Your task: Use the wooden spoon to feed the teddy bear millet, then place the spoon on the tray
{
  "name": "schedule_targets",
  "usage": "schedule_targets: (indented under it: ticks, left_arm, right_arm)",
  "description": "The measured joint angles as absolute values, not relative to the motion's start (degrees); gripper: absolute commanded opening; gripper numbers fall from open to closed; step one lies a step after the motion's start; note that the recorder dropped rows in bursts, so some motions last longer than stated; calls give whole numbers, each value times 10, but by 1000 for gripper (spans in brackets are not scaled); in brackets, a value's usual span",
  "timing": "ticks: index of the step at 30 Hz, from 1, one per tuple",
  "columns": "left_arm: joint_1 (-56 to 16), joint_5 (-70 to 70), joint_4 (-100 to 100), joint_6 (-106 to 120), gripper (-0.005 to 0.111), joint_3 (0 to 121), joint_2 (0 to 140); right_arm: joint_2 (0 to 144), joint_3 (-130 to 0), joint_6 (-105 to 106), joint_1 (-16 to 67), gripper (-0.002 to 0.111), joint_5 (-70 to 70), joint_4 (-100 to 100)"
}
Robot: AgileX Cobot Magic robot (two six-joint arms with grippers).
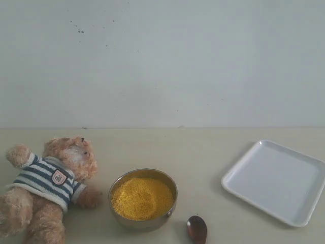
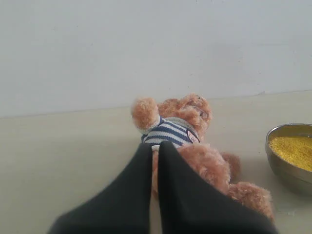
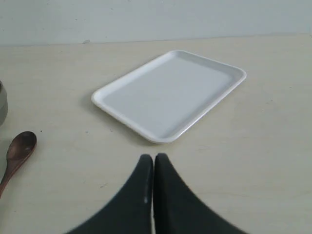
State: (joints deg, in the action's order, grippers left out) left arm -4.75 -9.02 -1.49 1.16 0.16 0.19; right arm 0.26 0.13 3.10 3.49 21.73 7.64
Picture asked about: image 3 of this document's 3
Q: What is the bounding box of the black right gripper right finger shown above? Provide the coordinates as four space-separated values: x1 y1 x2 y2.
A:
154 153 244 234

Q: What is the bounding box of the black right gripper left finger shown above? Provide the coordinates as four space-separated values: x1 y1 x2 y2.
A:
69 154 153 234

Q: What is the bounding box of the dark brown wooden spoon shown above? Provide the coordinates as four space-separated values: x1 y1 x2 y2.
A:
0 131 37 196

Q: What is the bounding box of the white rectangular plastic tray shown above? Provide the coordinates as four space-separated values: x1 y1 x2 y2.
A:
92 50 247 143

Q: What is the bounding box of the stainless steel bowl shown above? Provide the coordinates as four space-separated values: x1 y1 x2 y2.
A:
0 81 8 126

